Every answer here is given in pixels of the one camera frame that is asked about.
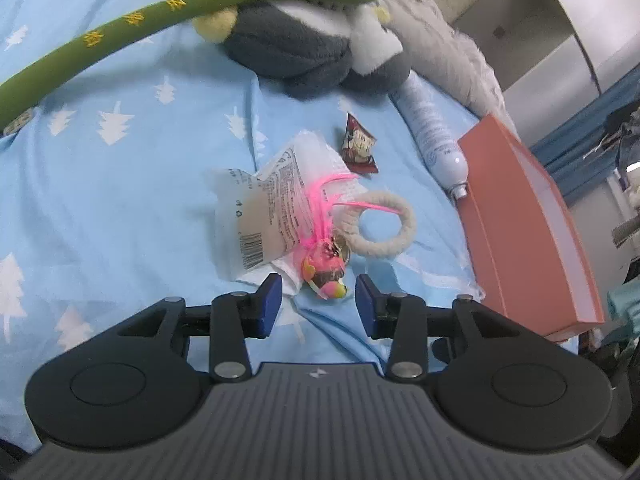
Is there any pink feather rope ring toy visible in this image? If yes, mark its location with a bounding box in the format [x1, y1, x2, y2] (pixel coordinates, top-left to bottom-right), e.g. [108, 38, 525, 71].
[297, 172, 419, 304]

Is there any long green plush stick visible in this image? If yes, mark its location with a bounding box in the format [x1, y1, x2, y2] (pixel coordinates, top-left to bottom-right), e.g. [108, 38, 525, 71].
[0, 0, 380, 134]

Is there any grey cabinet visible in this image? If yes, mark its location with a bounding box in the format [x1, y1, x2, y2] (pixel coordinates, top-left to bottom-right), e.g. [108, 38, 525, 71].
[452, 0, 604, 97]

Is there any teal cloth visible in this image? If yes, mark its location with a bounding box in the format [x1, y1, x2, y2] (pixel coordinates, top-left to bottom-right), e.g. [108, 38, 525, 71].
[607, 280, 640, 333]

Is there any disposable face mask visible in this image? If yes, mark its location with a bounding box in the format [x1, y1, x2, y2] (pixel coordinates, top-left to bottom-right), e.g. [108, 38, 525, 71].
[270, 130, 483, 302]

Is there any plastic snack packet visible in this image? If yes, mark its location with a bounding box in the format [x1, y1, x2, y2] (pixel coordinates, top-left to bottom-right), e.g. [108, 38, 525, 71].
[207, 145, 323, 282]

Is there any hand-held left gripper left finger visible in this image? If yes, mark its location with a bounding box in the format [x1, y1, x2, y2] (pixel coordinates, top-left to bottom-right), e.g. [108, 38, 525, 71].
[117, 272, 283, 382]

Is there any small red snack packet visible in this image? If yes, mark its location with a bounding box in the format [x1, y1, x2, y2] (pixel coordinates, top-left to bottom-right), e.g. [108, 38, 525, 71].
[341, 112, 381, 174]

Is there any grey penguin plush toy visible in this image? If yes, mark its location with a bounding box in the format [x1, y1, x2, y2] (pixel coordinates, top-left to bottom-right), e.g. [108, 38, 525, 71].
[192, 0, 414, 99]

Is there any orange cardboard box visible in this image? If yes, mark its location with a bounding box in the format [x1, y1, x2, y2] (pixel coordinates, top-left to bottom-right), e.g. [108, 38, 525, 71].
[457, 114, 606, 344]

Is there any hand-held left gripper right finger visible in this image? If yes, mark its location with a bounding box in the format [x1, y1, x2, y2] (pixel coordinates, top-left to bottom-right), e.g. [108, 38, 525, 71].
[354, 274, 507, 379]

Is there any blue curtain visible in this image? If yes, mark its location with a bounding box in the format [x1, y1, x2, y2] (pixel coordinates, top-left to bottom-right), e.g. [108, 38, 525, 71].
[530, 67, 640, 202]

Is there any light grey duvet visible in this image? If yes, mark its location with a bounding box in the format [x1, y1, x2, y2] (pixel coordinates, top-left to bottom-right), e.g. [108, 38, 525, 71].
[365, 0, 507, 122]

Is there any white spray bottle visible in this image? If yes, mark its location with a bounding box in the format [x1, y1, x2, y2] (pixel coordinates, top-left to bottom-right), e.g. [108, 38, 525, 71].
[390, 72, 471, 202]

